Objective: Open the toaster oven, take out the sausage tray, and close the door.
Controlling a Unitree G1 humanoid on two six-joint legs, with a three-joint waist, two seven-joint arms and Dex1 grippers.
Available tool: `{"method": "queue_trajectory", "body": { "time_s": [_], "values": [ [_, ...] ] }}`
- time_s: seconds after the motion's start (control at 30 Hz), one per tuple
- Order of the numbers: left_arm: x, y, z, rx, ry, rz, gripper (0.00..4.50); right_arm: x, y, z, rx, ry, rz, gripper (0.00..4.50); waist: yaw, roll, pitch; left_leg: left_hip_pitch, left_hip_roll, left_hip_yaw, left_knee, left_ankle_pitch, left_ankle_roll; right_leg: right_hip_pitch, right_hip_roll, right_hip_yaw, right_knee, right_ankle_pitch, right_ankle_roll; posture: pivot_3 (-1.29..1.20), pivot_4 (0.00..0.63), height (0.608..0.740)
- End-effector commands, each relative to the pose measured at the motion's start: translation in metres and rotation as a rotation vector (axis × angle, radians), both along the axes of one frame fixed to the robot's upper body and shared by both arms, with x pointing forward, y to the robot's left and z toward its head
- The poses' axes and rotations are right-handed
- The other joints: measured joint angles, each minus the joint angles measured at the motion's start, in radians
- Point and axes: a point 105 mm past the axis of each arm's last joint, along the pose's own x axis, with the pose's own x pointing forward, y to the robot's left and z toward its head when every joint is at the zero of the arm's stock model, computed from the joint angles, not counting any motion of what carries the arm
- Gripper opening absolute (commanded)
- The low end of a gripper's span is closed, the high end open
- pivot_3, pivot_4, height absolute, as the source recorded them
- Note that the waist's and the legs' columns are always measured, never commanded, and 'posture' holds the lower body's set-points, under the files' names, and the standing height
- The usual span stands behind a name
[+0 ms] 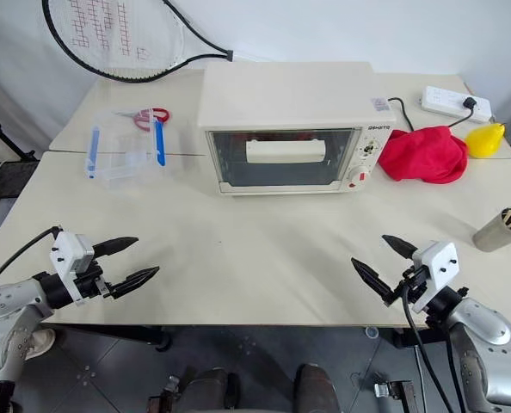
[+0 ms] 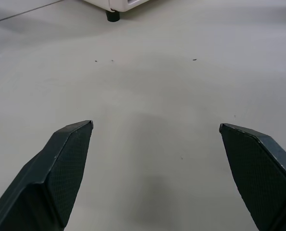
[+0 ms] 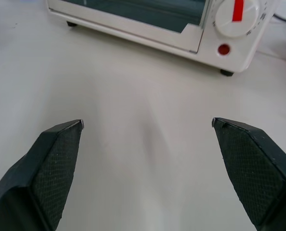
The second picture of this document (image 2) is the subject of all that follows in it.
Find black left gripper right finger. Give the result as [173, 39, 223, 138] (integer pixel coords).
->
[219, 123, 286, 231]

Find white appliance with black foot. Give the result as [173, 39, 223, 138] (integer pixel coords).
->
[83, 0, 150, 23]

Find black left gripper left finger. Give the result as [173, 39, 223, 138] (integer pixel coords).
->
[0, 120, 94, 231]

